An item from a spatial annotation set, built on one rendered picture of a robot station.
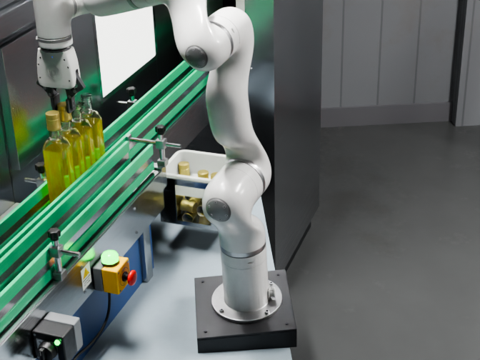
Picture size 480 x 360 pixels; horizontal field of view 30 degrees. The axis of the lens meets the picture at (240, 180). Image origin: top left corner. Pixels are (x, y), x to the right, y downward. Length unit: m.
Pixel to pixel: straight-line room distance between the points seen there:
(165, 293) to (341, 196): 2.18
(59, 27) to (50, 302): 0.66
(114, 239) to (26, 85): 0.47
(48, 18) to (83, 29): 0.44
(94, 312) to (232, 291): 0.36
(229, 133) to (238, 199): 0.16
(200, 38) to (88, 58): 0.81
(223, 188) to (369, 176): 2.76
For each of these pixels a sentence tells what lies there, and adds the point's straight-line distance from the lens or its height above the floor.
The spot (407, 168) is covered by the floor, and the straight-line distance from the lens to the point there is 4.93.
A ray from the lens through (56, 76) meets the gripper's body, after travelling 2.30.
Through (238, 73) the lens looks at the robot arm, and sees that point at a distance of 2.08.
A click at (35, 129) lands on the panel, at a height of 1.23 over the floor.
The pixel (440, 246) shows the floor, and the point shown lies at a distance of 4.25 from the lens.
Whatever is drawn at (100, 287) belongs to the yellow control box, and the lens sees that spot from 2.30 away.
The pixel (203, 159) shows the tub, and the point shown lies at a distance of 2.77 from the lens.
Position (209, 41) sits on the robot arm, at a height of 1.59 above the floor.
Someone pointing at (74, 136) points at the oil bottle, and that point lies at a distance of 2.37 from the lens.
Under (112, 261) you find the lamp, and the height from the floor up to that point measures 1.01.
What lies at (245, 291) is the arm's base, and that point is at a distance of 2.33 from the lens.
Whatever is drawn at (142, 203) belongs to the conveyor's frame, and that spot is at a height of 1.01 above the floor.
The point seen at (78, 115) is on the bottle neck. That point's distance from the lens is 2.41.
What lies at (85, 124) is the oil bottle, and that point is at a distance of 2.42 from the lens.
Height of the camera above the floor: 2.22
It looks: 28 degrees down
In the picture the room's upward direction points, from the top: 2 degrees counter-clockwise
